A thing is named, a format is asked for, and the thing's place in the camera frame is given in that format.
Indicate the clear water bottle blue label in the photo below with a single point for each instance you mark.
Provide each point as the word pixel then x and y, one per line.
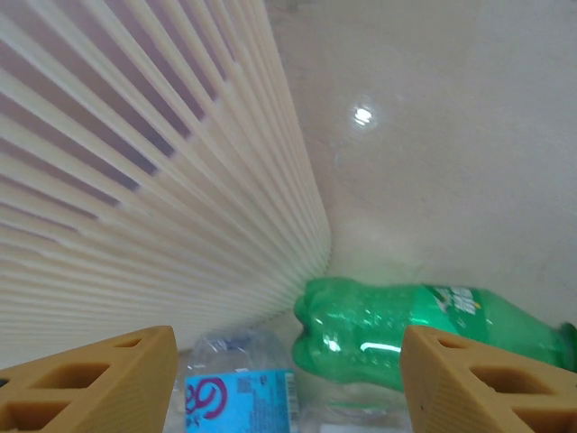
pixel 243 397

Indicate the pink mesh basket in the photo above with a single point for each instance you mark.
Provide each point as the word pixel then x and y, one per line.
pixel 135 180

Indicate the green Sprite bottle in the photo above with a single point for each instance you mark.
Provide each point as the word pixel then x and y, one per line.
pixel 360 325

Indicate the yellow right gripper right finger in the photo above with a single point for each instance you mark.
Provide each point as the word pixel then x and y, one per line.
pixel 487 392

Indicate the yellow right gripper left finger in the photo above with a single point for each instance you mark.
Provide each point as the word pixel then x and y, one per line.
pixel 81 392

